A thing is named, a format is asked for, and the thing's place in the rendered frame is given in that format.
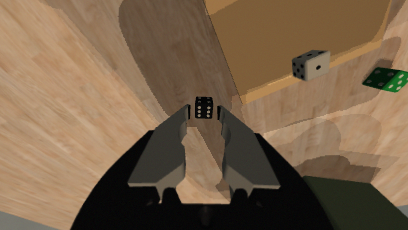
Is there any black die with white pips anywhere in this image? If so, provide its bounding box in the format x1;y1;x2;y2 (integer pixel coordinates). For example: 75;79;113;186
195;97;213;119

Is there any green die with white pips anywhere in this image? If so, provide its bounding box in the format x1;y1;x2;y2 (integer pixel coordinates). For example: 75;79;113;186
362;67;408;92

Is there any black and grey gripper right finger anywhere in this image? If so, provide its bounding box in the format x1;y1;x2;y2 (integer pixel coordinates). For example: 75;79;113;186
217;105;334;230

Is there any beige and black die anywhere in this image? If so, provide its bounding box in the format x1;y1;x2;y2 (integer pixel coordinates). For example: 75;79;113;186
292;50;331;82

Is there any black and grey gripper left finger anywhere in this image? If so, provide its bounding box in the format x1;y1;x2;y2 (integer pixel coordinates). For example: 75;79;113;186
70;104;190;230

